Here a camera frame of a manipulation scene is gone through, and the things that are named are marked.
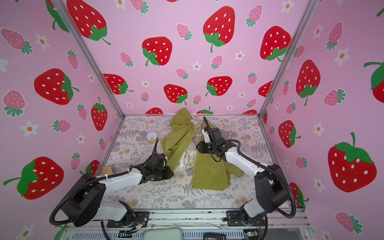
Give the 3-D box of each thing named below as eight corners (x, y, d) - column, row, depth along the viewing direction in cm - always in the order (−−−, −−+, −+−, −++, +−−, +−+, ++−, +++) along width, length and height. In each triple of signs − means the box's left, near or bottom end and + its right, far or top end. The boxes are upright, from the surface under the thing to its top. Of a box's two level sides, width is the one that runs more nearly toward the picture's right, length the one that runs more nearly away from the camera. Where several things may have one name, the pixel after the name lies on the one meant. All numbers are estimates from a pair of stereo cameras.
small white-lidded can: (147, 145, 106) (145, 140, 101) (149, 136, 110) (147, 131, 106) (157, 145, 106) (155, 140, 101) (158, 136, 110) (157, 131, 106)
